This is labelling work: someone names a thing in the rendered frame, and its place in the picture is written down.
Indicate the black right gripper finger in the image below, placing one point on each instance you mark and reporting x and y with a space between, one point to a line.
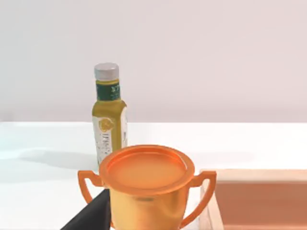
96 213

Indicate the golden orange trophy cup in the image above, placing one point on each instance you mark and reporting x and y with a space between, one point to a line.
146 189

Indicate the yellow-green bottle with grey cap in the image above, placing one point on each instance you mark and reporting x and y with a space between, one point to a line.
109 115

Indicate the shallow salmon-coloured box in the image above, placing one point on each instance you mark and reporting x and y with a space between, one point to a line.
259 198

